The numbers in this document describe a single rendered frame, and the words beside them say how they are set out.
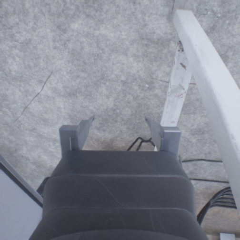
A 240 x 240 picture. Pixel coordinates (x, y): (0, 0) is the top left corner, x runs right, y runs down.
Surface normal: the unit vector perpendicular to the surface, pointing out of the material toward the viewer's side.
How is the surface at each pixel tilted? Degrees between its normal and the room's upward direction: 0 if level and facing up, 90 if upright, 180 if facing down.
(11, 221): 90
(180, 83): 0
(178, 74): 0
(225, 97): 81
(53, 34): 0
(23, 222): 90
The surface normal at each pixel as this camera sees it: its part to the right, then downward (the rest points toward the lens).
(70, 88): -0.12, 0.65
